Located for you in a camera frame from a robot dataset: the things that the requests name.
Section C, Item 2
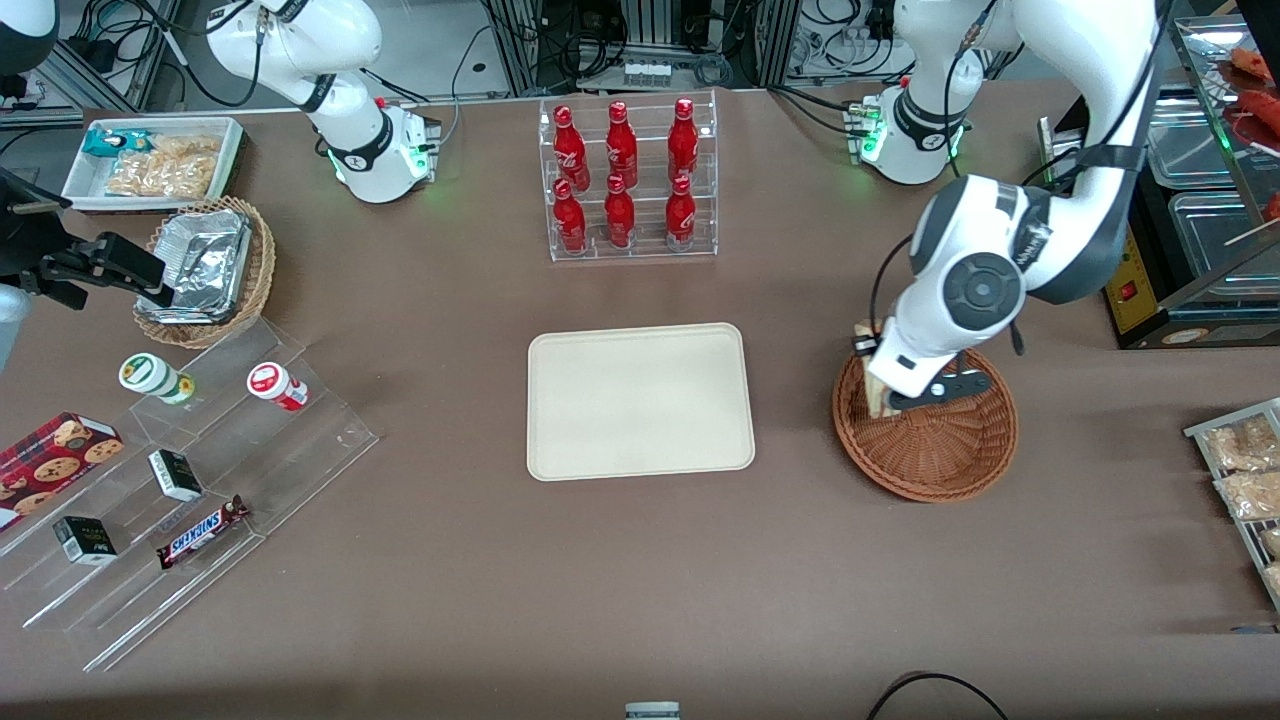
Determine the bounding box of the teal snack packet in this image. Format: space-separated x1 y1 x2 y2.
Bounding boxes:
82 128 156 159

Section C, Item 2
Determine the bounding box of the aluminium equipment frame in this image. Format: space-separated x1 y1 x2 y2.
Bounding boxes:
480 0 801 98

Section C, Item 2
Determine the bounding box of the red sausage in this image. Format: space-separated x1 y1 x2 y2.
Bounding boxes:
1225 88 1280 151
1228 45 1280 83

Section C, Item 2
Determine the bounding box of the beige plastic tray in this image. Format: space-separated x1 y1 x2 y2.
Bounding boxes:
527 322 756 483

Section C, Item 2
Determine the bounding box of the red cola bottle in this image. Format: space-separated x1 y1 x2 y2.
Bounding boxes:
665 175 697 251
605 100 639 189
553 178 589 253
604 174 636 249
668 97 699 186
553 104 591 193

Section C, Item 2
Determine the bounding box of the clear acrylic stepped display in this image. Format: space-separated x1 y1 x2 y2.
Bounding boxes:
0 318 379 673

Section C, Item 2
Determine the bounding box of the white rectangular snack tray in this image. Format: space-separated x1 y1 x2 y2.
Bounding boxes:
60 116 246 213

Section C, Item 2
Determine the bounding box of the clear acrylic bottle rack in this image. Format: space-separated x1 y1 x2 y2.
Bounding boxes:
538 90 719 263

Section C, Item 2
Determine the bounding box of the silver device with green light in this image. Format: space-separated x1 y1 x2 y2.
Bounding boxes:
1036 115 1083 186

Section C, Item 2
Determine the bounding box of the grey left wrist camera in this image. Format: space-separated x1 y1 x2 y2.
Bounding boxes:
888 370 993 412

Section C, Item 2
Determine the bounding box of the black cable loop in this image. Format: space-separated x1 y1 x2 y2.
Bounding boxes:
866 671 1011 720

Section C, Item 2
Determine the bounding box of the aluminium foil container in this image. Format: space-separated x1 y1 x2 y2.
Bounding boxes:
138 208 253 323

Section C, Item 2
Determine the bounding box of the Snickers chocolate bar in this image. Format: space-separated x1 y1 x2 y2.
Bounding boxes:
156 495 250 571

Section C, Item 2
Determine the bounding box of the steel warmer pan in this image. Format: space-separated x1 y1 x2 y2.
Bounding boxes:
1146 95 1247 191
1168 190 1280 301

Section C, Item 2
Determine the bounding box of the brown wicker basket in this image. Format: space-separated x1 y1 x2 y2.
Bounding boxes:
832 335 1020 503

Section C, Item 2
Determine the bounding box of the small black carton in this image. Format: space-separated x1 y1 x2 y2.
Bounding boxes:
52 516 119 567
148 449 204 503

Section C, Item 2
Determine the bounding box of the red lid white cup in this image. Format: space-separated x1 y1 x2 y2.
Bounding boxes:
247 362 310 412

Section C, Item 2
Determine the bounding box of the red plaid cookie box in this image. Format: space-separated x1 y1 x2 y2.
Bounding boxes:
0 411 126 531

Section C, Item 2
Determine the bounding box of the black food warmer cabinet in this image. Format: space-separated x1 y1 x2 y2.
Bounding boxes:
1040 15 1280 351

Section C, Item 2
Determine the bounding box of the light tan wicker basket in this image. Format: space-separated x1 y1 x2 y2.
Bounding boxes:
133 196 277 350

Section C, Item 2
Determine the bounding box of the metal wire snack tray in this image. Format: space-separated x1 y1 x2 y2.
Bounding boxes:
1183 398 1280 613

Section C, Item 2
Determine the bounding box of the triangular sandwich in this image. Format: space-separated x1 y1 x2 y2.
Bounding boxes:
860 320 897 419

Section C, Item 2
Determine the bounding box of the clear bag of crackers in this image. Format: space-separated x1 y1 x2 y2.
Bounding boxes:
105 150 216 199
150 133 221 163

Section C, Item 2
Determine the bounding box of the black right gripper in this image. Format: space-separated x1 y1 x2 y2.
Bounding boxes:
0 168 171 311

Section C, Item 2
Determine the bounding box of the green lid white cup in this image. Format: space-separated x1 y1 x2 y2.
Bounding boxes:
118 353 196 406

